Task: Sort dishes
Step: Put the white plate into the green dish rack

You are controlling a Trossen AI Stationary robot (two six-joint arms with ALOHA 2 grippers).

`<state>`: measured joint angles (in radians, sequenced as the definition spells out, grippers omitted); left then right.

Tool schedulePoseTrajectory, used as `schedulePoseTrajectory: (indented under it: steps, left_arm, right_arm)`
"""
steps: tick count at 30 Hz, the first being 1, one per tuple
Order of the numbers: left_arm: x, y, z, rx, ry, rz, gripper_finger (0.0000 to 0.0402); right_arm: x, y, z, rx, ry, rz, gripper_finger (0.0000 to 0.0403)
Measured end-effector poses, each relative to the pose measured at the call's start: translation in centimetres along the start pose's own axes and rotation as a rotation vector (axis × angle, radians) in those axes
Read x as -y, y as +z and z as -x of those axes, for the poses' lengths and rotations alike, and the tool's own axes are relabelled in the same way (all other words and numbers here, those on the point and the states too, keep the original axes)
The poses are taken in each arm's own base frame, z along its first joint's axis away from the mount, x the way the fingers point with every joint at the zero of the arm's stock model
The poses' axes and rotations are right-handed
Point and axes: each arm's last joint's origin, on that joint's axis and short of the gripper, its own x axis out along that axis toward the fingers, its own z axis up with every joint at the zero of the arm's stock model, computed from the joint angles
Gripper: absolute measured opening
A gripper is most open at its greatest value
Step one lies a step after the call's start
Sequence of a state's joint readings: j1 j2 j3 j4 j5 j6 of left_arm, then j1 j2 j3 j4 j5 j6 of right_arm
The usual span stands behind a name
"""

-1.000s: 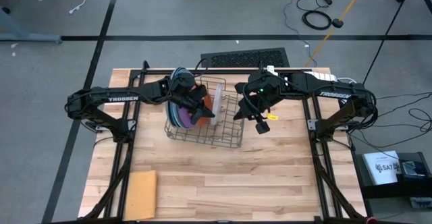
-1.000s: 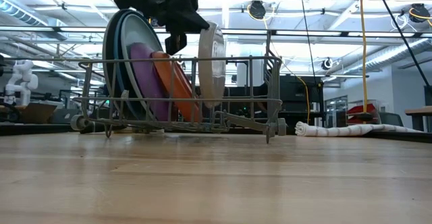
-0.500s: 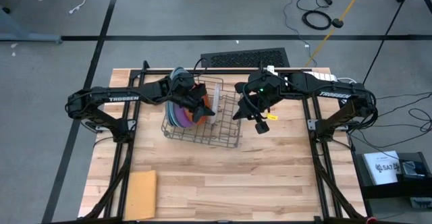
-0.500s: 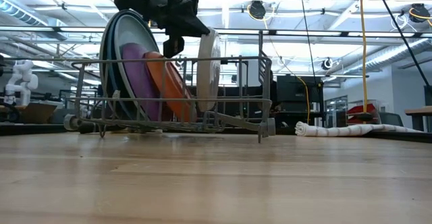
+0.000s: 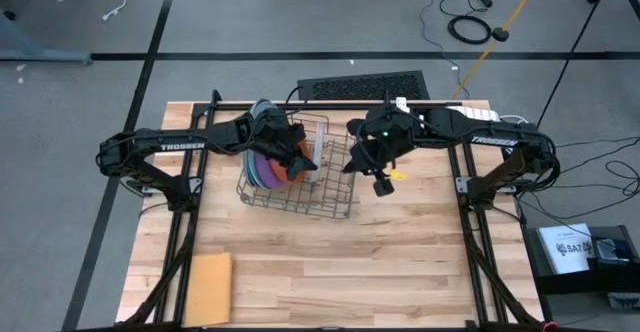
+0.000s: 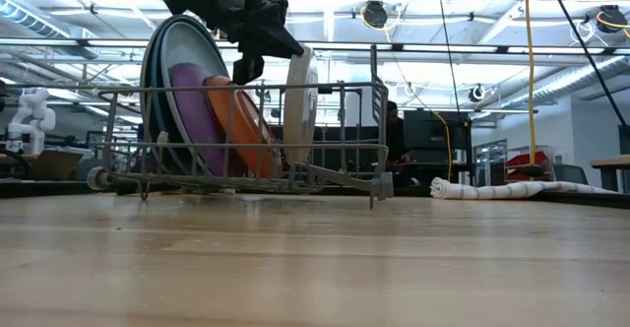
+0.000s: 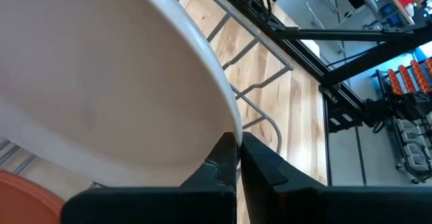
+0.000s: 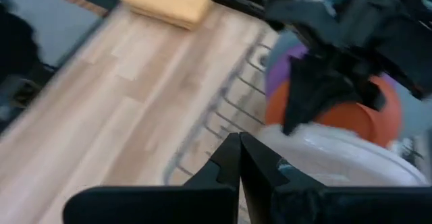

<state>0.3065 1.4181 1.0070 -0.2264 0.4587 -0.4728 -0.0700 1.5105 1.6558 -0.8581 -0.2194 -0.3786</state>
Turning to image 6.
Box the dark office chair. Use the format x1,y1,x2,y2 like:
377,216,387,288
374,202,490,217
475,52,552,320
551,163,590,186

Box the cardboard box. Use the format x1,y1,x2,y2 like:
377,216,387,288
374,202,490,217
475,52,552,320
22,148,85,181

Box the purple plate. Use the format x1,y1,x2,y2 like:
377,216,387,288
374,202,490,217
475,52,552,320
168,62,247,178

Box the long ceiling light fixture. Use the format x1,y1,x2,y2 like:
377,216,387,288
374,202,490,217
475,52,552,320
0,38,630,56

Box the orange plate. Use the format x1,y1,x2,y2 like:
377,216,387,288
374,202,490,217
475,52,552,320
204,74,284,179

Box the white striped towel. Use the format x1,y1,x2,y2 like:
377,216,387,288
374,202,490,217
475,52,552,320
429,176,619,202

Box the black ceiling cable reel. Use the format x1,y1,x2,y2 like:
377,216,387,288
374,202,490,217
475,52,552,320
467,83,487,104
596,4,629,35
361,0,390,31

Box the large grey plate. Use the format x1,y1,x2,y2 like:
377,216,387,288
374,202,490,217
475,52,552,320
139,14,173,170

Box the grey wire dish rack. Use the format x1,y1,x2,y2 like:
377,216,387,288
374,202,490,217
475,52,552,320
86,44,395,211

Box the wooden table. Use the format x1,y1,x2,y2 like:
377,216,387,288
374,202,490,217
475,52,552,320
589,154,630,193

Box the beige plate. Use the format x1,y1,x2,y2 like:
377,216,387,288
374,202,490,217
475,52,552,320
282,44,320,166

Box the dark blue plate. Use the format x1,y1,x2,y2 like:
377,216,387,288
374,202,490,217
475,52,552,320
146,16,183,173

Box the thin black hanging cable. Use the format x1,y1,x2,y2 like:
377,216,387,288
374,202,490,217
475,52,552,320
435,0,467,126

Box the black cabinet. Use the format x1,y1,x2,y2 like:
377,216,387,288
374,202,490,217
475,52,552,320
402,108,474,186

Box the red storage bins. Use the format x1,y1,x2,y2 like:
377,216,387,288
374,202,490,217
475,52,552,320
505,151,550,181

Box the person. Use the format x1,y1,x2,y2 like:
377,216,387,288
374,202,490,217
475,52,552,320
385,99,413,173

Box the yellow hanging cable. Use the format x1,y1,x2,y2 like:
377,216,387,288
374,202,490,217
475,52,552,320
522,0,538,170

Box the light blue plate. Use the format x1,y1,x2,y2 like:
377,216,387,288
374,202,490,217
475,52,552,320
159,20,232,175

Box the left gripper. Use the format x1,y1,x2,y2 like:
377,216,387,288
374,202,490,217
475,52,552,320
206,0,306,61

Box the black cable adapter block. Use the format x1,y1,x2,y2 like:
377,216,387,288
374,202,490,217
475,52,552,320
519,163,545,179

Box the thin yellow cable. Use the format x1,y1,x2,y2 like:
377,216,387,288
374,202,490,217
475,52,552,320
358,6,453,183

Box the thick black hanging cable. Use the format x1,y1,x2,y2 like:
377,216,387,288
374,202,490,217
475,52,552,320
540,0,630,134

